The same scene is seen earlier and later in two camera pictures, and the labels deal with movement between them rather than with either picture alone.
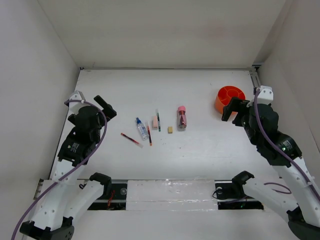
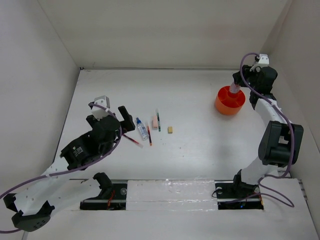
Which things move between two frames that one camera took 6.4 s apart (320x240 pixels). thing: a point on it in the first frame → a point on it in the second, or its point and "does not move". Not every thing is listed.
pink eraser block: (155, 123) does not move
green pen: (157, 111) does not move
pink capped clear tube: (182, 118) → (235, 88)
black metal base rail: (113, 196) does not move
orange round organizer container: (224, 95) does not move
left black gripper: (109, 113) → (127, 123)
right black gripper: (235, 102) → (248, 70)
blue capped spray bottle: (142, 129) does not move
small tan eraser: (170, 130) does not move
